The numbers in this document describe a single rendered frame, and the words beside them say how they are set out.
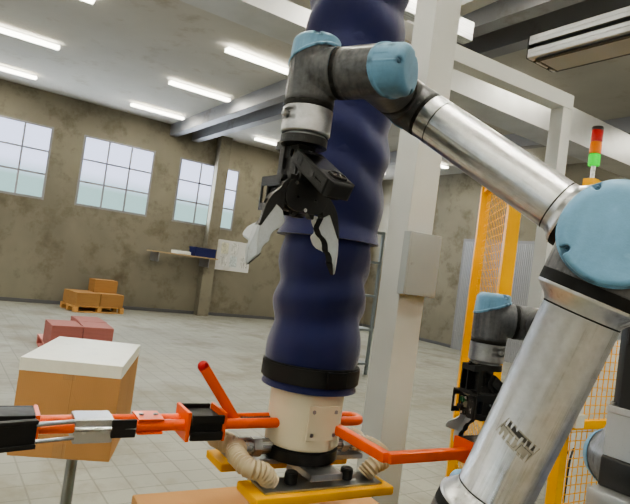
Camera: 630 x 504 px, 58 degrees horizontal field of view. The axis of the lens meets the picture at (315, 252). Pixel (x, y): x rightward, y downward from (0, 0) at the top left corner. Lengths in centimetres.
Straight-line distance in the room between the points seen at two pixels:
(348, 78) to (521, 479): 55
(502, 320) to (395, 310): 148
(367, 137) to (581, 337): 73
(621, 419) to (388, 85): 62
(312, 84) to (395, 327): 199
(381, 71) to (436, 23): 220
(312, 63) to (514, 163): 32
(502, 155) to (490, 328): 52
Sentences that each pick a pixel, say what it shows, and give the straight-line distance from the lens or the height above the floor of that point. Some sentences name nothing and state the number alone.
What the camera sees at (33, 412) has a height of 121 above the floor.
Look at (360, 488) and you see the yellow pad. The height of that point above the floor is 107.
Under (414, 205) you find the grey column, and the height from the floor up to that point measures 190.
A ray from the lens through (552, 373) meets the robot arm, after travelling 67.
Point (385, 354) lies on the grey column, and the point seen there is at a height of 117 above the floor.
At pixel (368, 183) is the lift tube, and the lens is 125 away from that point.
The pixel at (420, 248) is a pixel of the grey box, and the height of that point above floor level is 169.
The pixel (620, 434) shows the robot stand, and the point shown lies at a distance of 102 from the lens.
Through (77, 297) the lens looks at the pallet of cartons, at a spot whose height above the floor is 31.
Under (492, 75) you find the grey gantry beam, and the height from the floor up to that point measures 311.
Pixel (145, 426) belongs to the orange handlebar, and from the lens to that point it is 119.
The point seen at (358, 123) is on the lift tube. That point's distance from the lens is 125.
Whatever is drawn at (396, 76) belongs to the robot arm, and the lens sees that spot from 80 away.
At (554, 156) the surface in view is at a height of 269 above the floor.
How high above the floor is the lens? 152
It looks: 2 degrees up
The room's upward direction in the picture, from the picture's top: 8 degrees clockwise
